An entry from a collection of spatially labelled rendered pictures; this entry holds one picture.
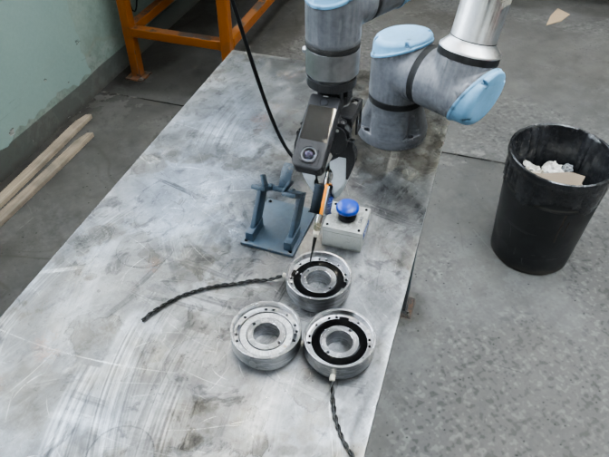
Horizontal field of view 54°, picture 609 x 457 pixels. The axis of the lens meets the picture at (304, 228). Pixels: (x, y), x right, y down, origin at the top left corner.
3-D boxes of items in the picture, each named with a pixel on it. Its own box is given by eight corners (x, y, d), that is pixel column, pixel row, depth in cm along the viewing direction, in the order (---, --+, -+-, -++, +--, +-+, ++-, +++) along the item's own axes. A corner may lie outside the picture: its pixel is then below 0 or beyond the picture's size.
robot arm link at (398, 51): (391, 71, 131) (398, 11, 122) (442, 93, 125) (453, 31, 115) (355, 91, 125) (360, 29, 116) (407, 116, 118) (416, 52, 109)
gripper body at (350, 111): (362, 131, 95) (367, 61, 86) (346, 162, 89) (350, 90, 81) (316, 121, 97) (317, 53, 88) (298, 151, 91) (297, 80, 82)
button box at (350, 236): (360, 253, 104) (362, 232, 101) (322, 244, 106) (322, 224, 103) (371, 223, 110) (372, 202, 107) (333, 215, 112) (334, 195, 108)
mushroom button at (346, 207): (354, 235, 104) (356, 213, 101) (333, 230, 105) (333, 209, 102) (360, 220, 107) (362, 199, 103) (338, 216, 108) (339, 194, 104)
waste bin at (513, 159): (577, 293, 203) (623, 196, 173) (477, 270, 210) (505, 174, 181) (575, 227, 226) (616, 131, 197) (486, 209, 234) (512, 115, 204)
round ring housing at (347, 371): (311, 319, 94) (311, 303, 91) (377, 331, 92) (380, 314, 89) (296, 376, 86) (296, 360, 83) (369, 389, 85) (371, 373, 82)
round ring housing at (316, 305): (357, 275, 101) (358, 258, 98) (341, 323, 93) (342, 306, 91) (297, 261, 103) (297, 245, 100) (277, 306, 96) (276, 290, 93)
